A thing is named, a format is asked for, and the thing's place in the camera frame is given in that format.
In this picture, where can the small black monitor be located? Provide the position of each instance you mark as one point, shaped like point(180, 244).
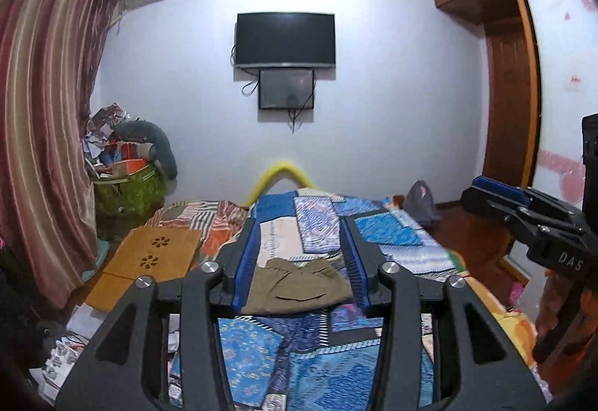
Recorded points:
point(285, 88)

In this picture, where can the green fabric bag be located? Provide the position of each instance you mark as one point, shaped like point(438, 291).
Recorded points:
point(135, 196)

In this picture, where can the grey backpack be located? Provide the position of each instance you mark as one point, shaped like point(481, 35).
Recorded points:
point(420, 205)

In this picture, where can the orange striped bed sheet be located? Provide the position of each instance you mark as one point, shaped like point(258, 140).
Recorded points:
point(205, 214)

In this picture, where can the orange printed blanket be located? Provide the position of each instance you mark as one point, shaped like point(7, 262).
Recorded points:
point(495, 313)

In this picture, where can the wooden lap desk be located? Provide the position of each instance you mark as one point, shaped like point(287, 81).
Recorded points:
point(140, 261)

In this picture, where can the scattered papers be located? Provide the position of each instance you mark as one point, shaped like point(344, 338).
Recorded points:
point(74, 345)

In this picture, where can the black wall television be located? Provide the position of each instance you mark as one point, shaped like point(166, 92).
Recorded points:
point(285, 39)

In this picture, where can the blue patchwork blanket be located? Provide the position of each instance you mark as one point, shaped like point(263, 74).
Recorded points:
point(261, 345)

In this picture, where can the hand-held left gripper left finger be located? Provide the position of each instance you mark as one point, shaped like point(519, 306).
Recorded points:
point(245, 261)

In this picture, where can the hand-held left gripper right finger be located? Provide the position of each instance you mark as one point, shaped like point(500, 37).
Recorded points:
point(356, 261)

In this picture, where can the wooden wardrobe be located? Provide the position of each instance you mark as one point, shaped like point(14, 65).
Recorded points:
point(507, 112)

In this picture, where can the olive green pants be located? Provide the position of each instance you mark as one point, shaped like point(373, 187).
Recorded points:
point(299, 285)

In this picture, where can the pile of crumpled papers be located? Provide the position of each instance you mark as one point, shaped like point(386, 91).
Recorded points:
point(105, 121)

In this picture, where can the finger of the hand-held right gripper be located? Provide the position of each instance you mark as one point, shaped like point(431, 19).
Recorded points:
point(495, 210)
point(500, 190)

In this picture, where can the yellow foam tube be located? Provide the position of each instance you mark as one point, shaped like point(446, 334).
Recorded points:
point(280, 167)

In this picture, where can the orange cardboard box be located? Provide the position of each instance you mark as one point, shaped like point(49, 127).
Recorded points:
point(133, 154)

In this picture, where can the white sliding wardrobe door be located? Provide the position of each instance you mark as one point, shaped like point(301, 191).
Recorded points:
point(560, 65)

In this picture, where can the red striped curtain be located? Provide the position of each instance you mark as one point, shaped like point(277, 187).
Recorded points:
point(42, 112)

